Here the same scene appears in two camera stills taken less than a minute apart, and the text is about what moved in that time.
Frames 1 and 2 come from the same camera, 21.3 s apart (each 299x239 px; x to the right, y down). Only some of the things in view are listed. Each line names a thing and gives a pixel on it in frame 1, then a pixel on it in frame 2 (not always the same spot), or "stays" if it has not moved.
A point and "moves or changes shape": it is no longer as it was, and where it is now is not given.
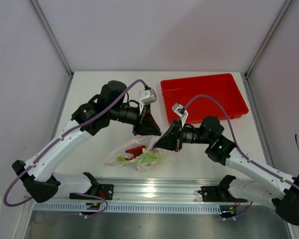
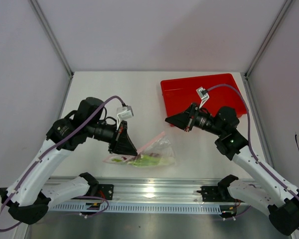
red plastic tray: x=181 y=91 stays
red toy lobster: x=135 y=152 → x=138 y=156
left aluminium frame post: x=50 y=35 stays
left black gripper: x=146 y=125 → x=126 y=146
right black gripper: x=172 y=140 → x=184 y=120
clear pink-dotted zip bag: x=140 y=153 moves or changes shape
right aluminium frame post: x=282 y=11 stays
